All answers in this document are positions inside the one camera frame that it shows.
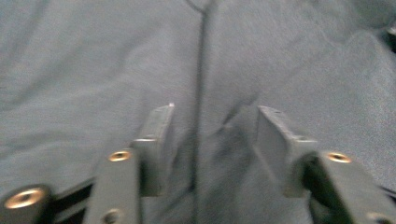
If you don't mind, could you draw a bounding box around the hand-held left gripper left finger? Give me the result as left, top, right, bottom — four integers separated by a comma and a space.
82, 103, 176, 224

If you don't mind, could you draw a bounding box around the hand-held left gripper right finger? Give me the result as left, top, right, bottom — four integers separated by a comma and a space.
253, 105, 396, 224

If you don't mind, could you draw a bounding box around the dark cloth garment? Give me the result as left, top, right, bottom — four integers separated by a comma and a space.
0, 0, 396, 224

